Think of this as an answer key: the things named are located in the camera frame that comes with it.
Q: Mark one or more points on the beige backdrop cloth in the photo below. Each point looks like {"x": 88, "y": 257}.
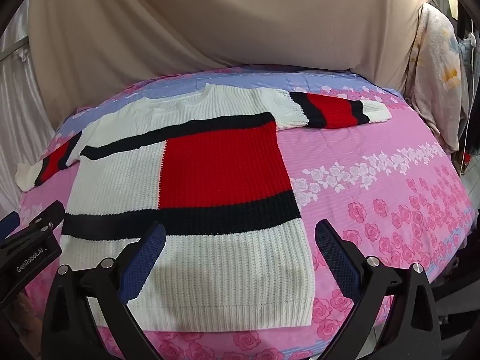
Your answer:
{"x": 225, "y": 18}

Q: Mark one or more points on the floral pillow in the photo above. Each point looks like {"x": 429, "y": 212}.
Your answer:
{"x": 435, "y": 82}

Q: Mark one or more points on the white red black knit sweater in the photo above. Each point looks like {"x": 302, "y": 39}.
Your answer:
{"x": 210, "y": 180}

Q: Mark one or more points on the pink floral bed sheet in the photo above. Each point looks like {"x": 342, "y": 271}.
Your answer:
{"x": 375, "y": 195}

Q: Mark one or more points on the white sheer curtain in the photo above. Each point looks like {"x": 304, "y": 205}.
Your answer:
{"x": 22, "y": 101}

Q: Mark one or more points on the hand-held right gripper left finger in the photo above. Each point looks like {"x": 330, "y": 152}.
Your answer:
{"x": 143, "y": 257}

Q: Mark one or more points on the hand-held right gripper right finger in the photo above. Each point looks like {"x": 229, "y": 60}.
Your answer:
{"x": 337, "y": 258}

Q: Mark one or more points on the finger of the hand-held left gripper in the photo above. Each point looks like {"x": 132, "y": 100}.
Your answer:
{"x": 8, "y": 223}
{"x": 45, "y": 217}

